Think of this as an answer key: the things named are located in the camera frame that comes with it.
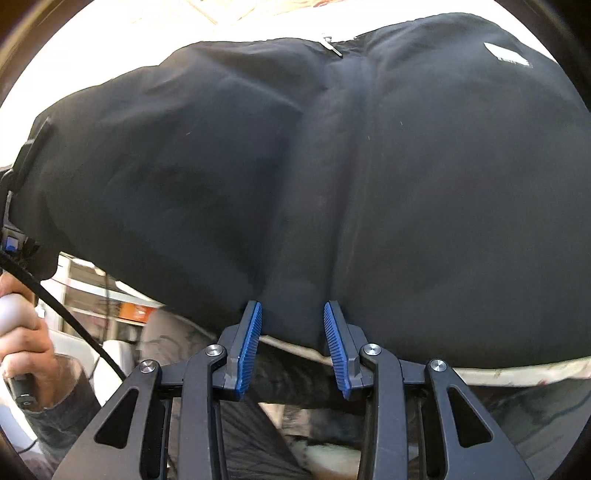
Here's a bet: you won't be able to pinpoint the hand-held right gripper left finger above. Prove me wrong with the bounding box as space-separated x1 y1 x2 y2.
52 300 264 480

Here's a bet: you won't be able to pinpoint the person's grey trousers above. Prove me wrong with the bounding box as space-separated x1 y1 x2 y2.
136 308 591 480

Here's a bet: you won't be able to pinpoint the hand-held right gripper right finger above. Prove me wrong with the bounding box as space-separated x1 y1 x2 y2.
322 300 537 480

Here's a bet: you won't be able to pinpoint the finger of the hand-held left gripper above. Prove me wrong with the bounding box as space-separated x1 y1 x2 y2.
13 115 54 186

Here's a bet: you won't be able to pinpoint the person's left hand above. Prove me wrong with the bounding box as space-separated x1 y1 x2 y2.
0 276 62 411

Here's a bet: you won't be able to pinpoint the person's left forearm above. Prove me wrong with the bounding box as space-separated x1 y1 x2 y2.
22 354 105 463

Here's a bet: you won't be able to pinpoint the black jacket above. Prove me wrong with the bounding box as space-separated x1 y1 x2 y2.
9 13 591 370

